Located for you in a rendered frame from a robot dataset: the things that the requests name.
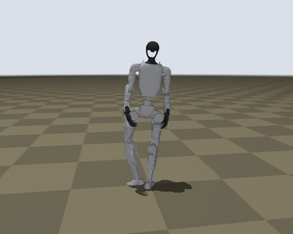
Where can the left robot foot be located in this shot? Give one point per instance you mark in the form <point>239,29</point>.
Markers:
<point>140,181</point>

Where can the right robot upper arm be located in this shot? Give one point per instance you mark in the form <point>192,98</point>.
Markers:
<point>166,80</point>

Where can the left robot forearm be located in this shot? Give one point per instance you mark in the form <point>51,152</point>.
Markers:
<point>127,98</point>

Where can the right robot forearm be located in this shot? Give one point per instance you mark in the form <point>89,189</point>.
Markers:
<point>166,102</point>

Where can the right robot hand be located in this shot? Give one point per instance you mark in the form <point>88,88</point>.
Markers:
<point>165,121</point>

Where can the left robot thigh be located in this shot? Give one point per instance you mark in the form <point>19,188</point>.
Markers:
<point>129,130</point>

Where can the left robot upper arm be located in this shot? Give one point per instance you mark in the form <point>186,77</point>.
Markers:
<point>132,76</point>

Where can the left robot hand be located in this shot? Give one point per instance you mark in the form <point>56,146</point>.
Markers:
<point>133,124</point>

